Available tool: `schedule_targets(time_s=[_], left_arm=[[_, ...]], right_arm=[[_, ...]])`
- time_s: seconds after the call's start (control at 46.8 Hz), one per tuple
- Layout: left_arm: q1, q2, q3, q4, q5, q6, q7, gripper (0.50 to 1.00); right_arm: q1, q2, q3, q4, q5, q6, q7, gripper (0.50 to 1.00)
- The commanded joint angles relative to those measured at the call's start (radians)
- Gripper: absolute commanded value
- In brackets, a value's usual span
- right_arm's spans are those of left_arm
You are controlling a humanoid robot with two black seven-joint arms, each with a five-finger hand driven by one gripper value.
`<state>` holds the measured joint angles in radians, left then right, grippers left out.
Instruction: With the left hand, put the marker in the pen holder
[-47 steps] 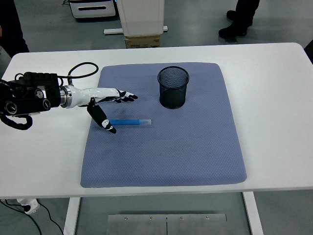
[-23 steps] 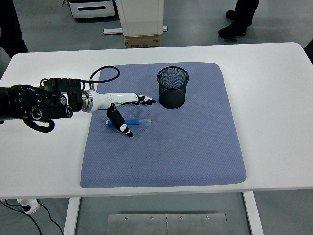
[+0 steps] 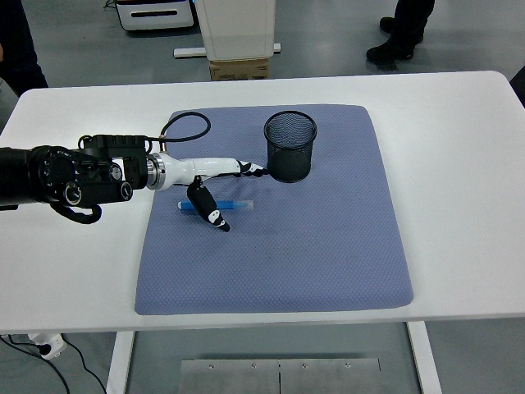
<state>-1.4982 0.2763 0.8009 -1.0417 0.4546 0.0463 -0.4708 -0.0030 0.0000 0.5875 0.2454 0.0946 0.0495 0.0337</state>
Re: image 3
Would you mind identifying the black mesh pen holder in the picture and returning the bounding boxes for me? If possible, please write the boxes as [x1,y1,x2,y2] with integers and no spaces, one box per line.
[263,110,319,184]

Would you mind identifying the black floor cable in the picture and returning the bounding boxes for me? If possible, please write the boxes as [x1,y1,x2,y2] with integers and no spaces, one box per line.
[0,334,71,394]
[64,340,108,394]

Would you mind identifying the white cabinet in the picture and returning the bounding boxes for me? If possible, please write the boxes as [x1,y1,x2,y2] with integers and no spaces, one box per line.
[195,0,276,62]

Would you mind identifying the person with black shoes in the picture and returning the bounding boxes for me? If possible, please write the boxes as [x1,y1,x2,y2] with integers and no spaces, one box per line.
[366,0,436,65]

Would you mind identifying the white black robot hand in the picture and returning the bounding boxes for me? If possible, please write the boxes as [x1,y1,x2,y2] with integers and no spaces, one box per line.
[162,152,271,234]

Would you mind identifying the black furniture corner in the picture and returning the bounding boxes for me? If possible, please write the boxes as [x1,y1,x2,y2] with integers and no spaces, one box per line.
[508,63,525,110]

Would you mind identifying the white table leg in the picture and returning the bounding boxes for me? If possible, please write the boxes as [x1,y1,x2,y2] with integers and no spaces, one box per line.
[105,330,136,394]
[405,322,443,394]

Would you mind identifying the white cabinet base bar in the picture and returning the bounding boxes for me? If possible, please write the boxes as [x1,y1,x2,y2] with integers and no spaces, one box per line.
[173,43,283,58]

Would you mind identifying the person in dark trousers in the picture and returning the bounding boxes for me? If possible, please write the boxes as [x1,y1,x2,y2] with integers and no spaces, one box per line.
[0,0,49,96]

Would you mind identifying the blue marker with clear cap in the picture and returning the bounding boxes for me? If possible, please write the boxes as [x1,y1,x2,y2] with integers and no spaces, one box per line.
[177,198,255,213]

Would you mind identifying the white appliance with black slot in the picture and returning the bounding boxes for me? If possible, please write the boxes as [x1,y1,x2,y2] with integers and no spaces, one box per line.
[114,0,196,33]

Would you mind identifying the cardboard box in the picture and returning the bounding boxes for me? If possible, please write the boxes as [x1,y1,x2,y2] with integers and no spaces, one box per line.
[209,57,272,82]

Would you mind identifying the white power strip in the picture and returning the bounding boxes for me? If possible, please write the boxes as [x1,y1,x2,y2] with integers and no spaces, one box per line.
[27,332,68,361]

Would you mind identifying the blue-grey textured mat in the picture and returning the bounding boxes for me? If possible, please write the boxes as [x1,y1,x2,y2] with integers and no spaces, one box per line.
[134,104,415,316]

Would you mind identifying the grey metal plate with screws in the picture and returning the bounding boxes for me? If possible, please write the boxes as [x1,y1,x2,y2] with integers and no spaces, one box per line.
[180,358,381,394]

